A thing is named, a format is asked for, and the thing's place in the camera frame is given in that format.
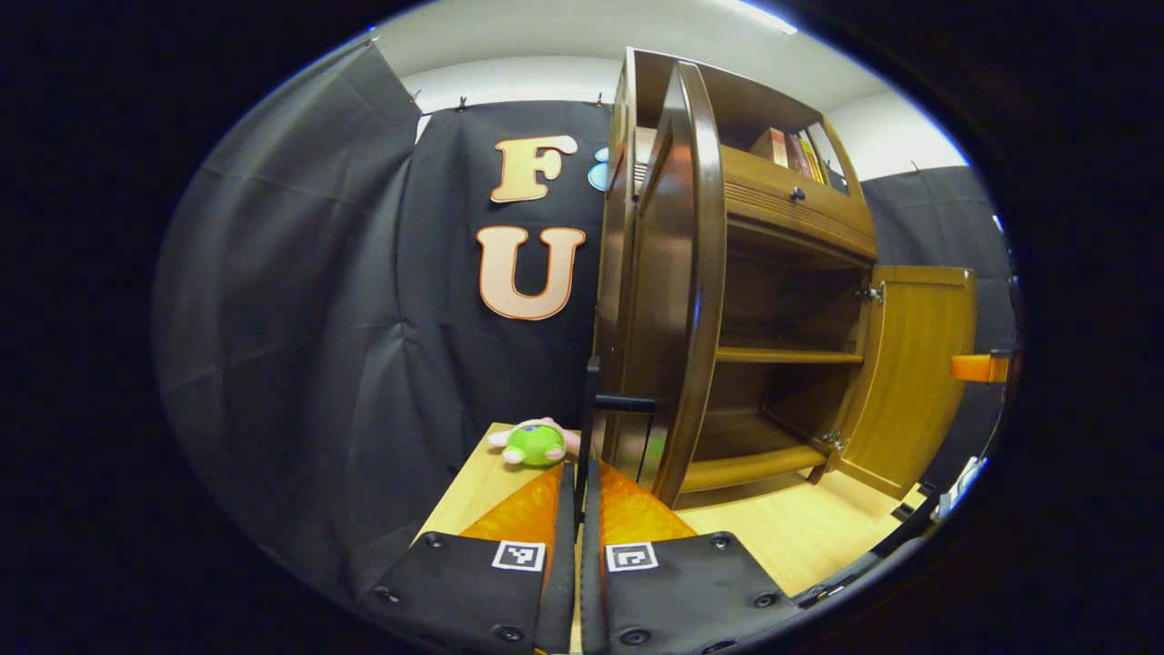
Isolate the green and pink plush toy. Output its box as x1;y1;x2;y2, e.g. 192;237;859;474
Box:
486;417;582;469

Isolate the wooden cabinet door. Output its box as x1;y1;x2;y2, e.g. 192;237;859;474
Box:
595;61;729;510
830;265;979;500

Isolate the wooden cabinet shelf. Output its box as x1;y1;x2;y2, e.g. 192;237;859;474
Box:
715;345;866;366

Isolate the black door handle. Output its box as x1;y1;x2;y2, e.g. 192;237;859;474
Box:
577;356;657;510

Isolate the black backdrop cloth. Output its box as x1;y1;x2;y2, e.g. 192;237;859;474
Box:
151;40;1020;603

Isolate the wooden cabinet drawer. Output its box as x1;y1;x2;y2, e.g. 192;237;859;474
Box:
721;144;879;262

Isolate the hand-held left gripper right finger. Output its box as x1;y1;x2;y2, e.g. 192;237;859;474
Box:
580;459;801;655

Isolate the wooden double-door shoe cabinet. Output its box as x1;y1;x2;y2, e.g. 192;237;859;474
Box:
591;46;979;511

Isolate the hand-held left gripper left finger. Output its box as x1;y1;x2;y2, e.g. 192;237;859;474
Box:
359;459;578;655

